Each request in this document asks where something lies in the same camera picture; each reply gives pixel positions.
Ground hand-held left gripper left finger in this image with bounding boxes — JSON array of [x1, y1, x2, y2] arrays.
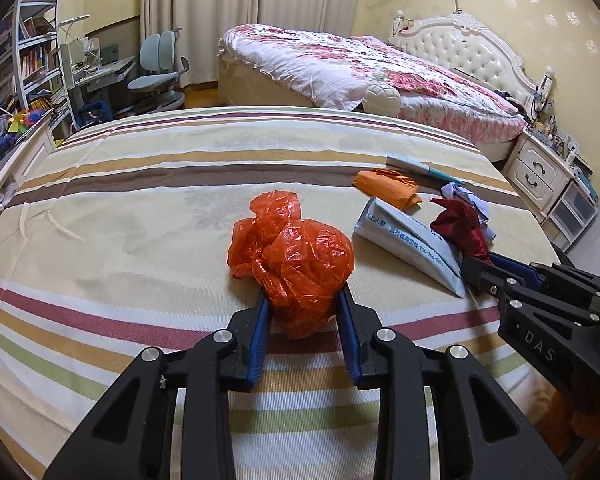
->
[[44, 296, 272, 480]]

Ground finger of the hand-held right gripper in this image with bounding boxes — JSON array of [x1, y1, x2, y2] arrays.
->
[[489, 254, 597, 292], [461, 258, 524, 312]]

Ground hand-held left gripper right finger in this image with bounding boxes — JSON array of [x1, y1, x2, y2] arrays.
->
[[336, 284, 570, 480]]

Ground dark red cloth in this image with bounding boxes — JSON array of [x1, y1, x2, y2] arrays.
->
[[429, 197, 494, 264]]

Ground pale lavender cloth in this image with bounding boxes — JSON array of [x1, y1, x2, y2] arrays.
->
[[440, 182, 497, 240]]

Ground white paper packet blue print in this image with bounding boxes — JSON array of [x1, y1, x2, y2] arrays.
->
[[352, 196, 469, 299]]

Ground orange-red plastic bag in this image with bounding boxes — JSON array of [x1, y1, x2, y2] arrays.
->
[[227, 190, 356, 339]]

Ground teal marker pen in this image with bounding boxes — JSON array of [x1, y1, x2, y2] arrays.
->
[[385, 153, 462, 184]]

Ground orange bag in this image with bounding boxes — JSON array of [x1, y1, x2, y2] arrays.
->
[[352, 168, 424, 210]]

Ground clear plastic drawer unit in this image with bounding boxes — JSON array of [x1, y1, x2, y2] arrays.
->
[[546, 179, 599, 254]]

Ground person's orange clothing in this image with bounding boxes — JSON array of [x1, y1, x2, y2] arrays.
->
[[544, 389, 600, 462]]

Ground white nightstand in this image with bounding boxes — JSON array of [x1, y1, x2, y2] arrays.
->
[[504, 131, 579, 219]]

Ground stack of books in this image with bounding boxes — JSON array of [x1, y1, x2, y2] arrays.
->
[[574, 161, 600, 197]]

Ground nightstand clutter items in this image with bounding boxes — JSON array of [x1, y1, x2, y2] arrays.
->
[[531, 111, 582, 159]]

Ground dark clothing pile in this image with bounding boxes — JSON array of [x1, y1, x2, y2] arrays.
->
[[495, 89, 527, 113]]

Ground striped beige cloth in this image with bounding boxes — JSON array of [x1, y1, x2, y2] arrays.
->
[[0, 105, 572, 480]]

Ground white ball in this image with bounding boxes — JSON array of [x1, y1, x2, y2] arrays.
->
[[362, 83, 402, 120]]

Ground white tufted bed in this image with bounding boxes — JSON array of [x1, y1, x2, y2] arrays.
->
[[217, 14, 556, 163]]

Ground pink floral bedspread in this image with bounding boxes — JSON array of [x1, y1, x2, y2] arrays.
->
[[218, 23, 527, 143]]

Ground blue stool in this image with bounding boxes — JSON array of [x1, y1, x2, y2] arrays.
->
[[76, 102, 107, 127]]

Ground grey-blue desk chair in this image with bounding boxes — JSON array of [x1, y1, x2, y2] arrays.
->
[[126, 31, 192, 114]]

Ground grey study desk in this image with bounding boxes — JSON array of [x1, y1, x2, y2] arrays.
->
[[59, 35, 137, 132]]

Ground colourful toy pile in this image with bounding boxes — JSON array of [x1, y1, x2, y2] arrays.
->
[[0, 99, 47, 162]]

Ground white desk lamp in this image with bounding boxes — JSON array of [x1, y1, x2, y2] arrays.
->
[[59, 13, 92, 44]]

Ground white bookshelf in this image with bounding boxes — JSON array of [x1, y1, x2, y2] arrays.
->
[[0, 0, 64, 127]]

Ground tangled charger cables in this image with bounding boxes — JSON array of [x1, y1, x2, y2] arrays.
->
[[531, 74, 557, 122]]

